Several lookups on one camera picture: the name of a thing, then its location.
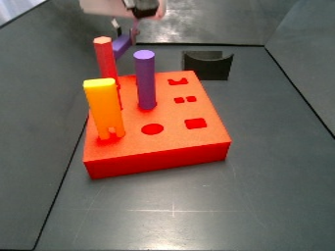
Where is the yellow forked peg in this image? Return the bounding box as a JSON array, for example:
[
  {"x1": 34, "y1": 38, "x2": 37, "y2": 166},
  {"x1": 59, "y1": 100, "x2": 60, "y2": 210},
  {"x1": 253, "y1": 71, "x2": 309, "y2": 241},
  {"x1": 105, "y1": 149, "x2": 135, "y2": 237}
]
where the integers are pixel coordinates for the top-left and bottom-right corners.
[{"x1": 83, "y1": 78, "x2": 125, "y2": 140}]

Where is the black curved fixture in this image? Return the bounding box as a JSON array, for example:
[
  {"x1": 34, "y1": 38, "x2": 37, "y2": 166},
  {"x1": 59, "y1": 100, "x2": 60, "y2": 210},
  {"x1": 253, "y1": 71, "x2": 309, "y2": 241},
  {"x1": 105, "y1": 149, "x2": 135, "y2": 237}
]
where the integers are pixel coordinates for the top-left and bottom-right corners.
[{"x1": 181, "y1": 51, "x2": 235, "y2": 80}]

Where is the purple cylinder peg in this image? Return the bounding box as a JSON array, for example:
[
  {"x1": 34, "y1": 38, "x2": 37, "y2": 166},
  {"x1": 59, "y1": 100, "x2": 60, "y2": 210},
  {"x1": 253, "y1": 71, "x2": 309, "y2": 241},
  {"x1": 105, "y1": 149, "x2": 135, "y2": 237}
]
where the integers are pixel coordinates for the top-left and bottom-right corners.
[{"x1": 133, "y1": 50, "x2": 157, "y2": 110}]

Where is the red hexagonal peg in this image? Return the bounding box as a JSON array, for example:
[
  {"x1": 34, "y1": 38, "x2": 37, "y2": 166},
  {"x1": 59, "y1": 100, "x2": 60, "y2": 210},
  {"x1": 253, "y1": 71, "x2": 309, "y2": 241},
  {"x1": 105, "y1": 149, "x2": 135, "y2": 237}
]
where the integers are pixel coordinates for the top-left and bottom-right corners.
[{"x1": 93, "y1": 36, "x2": 117, "y2": 79}]

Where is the red peg board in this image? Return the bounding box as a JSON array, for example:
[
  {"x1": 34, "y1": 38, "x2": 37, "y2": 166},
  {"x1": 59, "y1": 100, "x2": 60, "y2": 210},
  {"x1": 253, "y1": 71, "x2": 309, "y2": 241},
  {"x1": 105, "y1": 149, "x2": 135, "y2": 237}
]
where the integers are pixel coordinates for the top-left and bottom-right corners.
[{"x1": 83, "y1": 71, "x2": 232, "y2": 178}]

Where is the purple rectangular block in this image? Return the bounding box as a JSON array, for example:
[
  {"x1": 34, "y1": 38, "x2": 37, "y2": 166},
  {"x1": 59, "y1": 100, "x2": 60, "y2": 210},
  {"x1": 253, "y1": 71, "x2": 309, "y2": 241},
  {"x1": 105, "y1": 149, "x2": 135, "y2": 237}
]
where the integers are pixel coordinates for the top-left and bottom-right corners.
[{"x1": 112, "y1": 34, "x2": 132, "y2": 59}]

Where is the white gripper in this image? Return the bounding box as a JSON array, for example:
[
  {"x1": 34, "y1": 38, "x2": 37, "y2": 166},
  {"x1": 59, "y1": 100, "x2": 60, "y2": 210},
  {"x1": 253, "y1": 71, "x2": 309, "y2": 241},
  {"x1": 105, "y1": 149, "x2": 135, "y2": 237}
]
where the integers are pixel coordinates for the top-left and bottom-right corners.
[{"x1": 79, "y1": 0, "x2": 167, "y2": 45}]

